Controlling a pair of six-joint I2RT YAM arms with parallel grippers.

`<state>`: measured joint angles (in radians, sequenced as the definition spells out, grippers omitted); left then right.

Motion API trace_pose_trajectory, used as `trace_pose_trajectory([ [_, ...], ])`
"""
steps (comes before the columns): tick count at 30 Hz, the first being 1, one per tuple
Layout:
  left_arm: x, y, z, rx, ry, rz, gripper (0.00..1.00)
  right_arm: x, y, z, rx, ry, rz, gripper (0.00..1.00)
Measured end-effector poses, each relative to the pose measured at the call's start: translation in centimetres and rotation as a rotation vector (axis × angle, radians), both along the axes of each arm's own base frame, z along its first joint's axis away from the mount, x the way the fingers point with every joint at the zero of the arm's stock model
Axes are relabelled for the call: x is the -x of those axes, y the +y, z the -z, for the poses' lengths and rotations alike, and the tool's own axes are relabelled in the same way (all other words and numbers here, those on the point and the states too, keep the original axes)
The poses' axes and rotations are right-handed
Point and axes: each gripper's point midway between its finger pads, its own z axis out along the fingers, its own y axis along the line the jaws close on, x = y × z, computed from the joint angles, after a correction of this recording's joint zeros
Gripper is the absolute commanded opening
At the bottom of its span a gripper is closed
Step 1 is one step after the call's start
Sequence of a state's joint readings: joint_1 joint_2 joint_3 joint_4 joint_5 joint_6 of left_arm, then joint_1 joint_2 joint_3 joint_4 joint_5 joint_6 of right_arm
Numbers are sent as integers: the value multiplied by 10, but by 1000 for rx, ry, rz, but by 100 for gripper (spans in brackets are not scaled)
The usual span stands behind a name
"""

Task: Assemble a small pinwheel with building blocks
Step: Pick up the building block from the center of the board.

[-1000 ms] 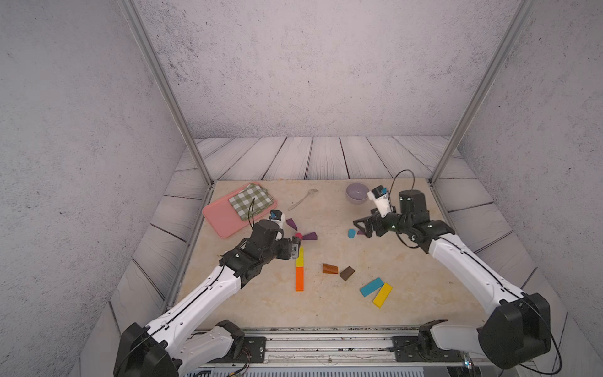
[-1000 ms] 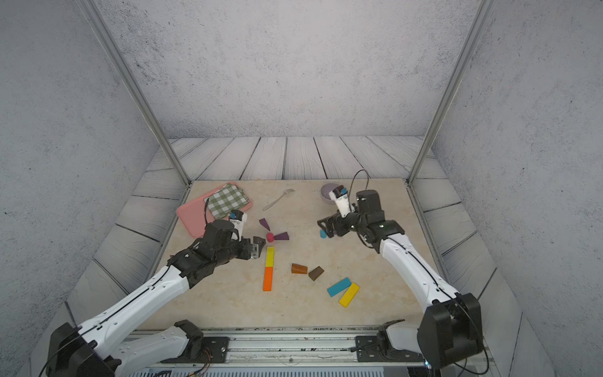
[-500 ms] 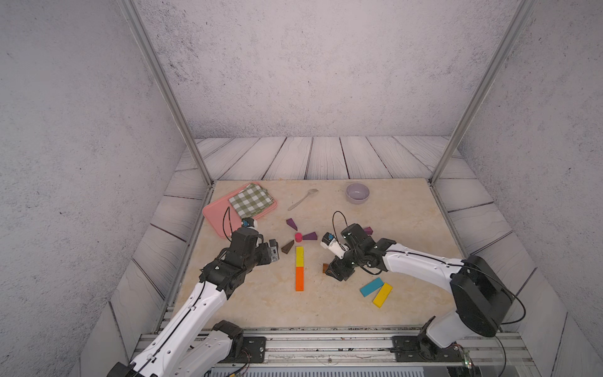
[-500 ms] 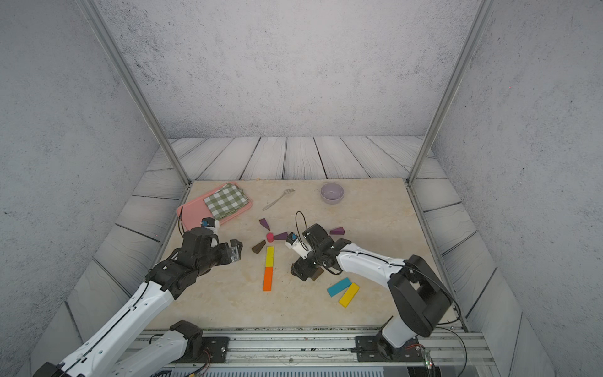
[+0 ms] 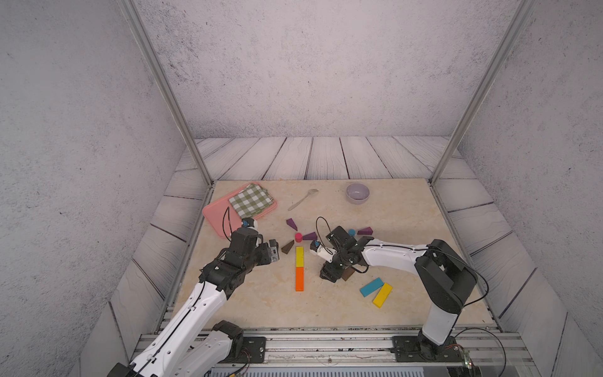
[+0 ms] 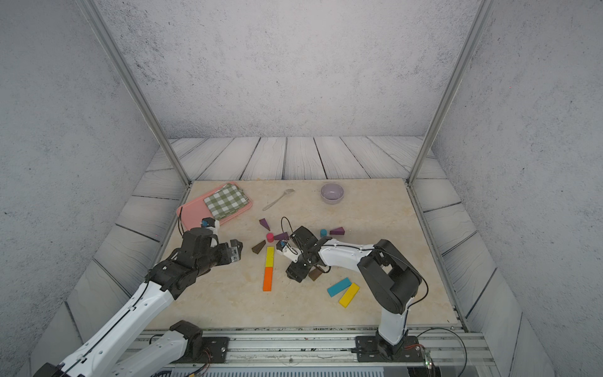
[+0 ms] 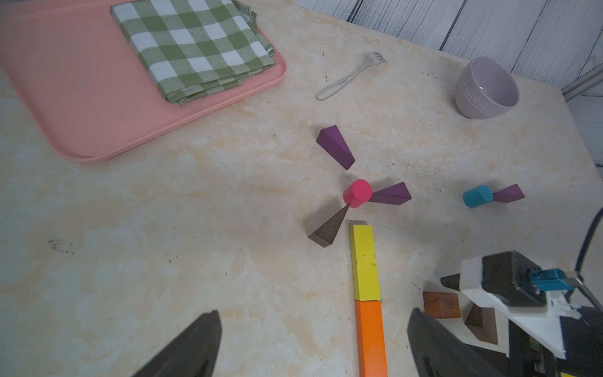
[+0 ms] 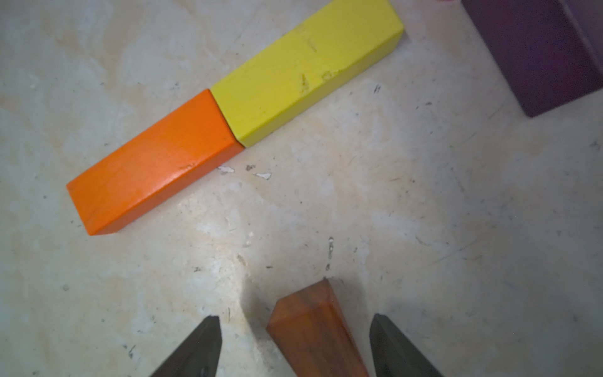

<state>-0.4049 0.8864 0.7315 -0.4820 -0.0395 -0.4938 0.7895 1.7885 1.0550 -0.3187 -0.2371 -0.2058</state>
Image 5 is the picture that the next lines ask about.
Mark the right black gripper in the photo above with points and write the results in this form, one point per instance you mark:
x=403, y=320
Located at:
x=329, y=273

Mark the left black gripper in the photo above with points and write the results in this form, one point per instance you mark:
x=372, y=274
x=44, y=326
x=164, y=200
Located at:
x=266, y=258

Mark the dark brown block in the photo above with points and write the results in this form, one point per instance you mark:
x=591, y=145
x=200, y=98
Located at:
x=348, y=272
x=287, y=247

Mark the purple wedge block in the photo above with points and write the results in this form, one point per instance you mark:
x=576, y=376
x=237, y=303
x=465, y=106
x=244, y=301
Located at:
x=290, y=222
x=310, y=236

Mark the yellow long block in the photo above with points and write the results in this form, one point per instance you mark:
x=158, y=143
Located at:
x=299, y=257
x=382, y=295

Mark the orange long block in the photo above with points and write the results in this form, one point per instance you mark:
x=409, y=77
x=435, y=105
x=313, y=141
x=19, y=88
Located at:
x=299, y=279

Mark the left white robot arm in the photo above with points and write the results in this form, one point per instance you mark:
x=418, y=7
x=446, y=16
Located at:
x=172, y=353

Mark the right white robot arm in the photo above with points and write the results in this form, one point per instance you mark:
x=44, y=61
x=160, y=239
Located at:
x=446, y=277

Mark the teal flat block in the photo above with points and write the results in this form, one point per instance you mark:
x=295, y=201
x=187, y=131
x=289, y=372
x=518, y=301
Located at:
x=372, y=287

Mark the pink plastic tray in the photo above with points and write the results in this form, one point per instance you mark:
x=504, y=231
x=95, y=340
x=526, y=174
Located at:
x=223, y=218

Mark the green checkered cloth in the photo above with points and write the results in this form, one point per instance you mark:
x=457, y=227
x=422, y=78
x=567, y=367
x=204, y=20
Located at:
x=251, y=201

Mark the lilac bowl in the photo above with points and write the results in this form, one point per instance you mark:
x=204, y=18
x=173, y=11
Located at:
x=357, y=193

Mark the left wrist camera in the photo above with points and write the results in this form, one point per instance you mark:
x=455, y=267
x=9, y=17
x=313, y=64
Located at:
x=245, y=239

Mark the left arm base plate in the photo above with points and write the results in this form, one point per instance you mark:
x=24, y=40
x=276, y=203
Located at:
x=249, y=350

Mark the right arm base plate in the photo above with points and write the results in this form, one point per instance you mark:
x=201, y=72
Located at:
x=420, y=349

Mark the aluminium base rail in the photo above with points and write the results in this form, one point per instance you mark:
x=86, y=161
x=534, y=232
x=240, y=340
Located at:
x=366, y=352

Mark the left aluminium frame post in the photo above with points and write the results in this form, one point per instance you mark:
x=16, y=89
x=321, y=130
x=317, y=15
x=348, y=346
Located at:
x=144, y=43

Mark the aluminium frame post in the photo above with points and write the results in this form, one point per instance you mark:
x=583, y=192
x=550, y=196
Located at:
x=144, y=43
x=503, y=50

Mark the right aluminium frame post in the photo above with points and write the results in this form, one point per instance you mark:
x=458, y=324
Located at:
x=503, y=50

